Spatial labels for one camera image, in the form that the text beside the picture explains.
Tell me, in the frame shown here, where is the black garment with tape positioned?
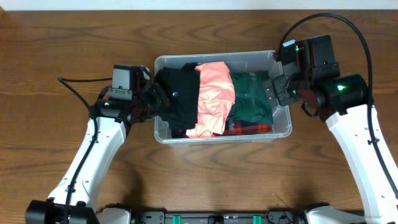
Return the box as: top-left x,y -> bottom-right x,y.
154,62 -> 200,130

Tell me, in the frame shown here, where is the dark green garment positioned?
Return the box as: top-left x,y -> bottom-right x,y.
229,70 -> 274,125

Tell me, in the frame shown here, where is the red plaid flannel shirt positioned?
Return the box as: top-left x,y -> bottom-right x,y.
169,118 -> 273,139

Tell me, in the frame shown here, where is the pink shirt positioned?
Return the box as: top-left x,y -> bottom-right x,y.
186,62 -> 235,138

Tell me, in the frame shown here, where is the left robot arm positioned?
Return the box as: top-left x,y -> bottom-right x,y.
25,64 -> 167,223

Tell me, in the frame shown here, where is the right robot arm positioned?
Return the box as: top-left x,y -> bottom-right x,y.
266,35 -> 397,223

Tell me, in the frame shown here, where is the clear plastic storage container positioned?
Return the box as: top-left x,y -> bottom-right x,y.
154,50 -> 293,146

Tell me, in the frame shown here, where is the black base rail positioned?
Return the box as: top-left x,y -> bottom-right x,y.
99,203 -> 312,224

